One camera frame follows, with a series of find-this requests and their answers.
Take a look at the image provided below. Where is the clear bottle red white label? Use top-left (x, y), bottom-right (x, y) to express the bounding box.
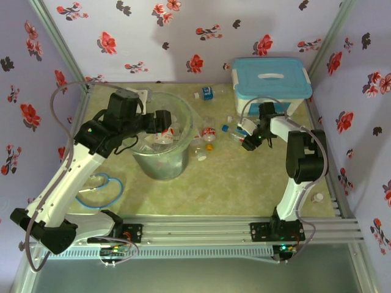
top-left (152, 127), bottom-right (175, 145)

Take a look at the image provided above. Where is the small clear bottle white cap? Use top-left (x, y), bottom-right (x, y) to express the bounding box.
top-left (191, 136), bottom-right (208, 162)

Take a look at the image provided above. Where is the clear plastic bin with liner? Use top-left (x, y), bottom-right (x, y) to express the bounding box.
top-left (130, 90), bottom-right (196, 181)

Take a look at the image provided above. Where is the white storage box blue lid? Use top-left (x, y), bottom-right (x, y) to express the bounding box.
top-left (231, 57), bottom-right (314, 117)

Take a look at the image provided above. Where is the small bottle blue label white cap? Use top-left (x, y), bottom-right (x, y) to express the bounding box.
top-left (193, 86), bottom-right (227, 101)

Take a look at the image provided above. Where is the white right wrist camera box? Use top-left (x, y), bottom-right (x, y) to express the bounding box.
top-left (239, 118), bottom-right (258, 136)

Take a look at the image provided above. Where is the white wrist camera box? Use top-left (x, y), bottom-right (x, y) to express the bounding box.
top-left (126, 87), bottom-right (153, 104)
top-left (239, 118), bottom-right (258, 136)

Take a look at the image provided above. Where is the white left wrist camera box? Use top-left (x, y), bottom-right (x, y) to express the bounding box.
top-left (126, 87), bottom-right (153, 104)

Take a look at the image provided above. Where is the blue cable loop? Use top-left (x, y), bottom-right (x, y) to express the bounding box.
top-left (75, 173), bottom-right (124, 210)

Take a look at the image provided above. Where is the aluminium extrusion frame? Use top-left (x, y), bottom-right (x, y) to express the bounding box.
top-left (10, 0), bottom-right (379, 293)

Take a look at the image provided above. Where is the grey right arm cable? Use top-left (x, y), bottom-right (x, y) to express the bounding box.
top-left (239, 96), bottom-right (329, 265)

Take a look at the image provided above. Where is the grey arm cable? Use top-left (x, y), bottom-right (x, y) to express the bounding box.
top-left (24, 81), bottom-right (140, 272)
top-left (239, 96), bottom-right (329, 265)

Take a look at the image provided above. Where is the grey slotted cable duct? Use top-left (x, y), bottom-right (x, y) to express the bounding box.
top-left (73, 245), bottom-right (274, 260)

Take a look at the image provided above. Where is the grey left arm cable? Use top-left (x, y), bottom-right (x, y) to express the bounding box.
top-left (24, 81), bottom-right (140, 272)

